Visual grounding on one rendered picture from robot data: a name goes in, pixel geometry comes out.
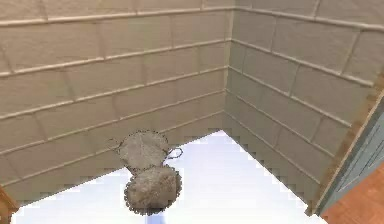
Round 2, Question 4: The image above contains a brown wooden board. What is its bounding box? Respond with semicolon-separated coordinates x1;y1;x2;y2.
0;185;20;224

